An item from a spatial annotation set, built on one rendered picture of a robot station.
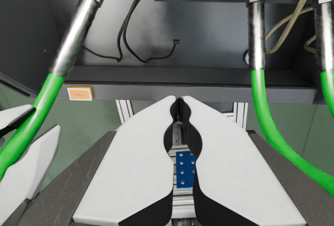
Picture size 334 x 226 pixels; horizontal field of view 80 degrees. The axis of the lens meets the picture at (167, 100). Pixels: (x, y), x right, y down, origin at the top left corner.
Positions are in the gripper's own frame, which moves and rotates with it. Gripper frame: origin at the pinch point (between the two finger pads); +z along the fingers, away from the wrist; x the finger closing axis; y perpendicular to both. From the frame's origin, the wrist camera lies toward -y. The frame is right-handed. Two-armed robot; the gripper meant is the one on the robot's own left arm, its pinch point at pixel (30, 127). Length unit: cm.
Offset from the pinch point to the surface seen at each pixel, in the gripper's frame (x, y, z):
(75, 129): -27, 168, 5
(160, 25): -3.3, 23.3, 33.5
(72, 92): -8.3, 28.3, 8.3
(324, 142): 146, 111, 115
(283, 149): 17.3, -4.4, 10.2
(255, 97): 14.9, -0.7, 15.4
